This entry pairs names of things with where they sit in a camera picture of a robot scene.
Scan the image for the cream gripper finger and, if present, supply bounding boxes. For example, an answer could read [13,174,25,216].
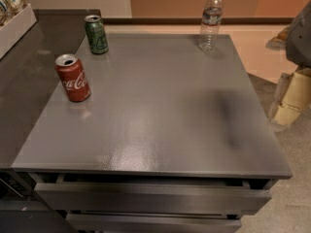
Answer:
[265,26,290,50]
[268,68,311,132]

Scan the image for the red Coca-Cola can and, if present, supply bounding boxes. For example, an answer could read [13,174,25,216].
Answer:
[55,53,91,102]

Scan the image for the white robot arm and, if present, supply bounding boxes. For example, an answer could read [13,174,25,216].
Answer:
[268,2,311,132]

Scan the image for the green soda can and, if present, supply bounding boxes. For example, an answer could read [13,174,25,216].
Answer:
[85,15,109,54]

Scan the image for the clear plastic water bottle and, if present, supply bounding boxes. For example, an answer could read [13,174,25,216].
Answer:
[198,0,224,51]

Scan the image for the upper grey drawer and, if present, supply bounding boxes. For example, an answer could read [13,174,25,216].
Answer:
[35,174,271,215]

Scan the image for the grey drawer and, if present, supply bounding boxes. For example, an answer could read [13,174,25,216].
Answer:
[35,174,271,215]
[66,214,241,233]

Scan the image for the lower grey drawer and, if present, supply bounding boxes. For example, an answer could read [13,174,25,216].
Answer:
[66,214,241,233]

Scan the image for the dark grey side counter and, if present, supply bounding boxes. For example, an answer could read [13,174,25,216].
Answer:
[0,9,100,170]

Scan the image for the white snack box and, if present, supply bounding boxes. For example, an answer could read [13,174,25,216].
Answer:
[0,4,37,59]

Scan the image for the snack bags in box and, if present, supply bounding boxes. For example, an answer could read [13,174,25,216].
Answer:
[0,0,26,26]

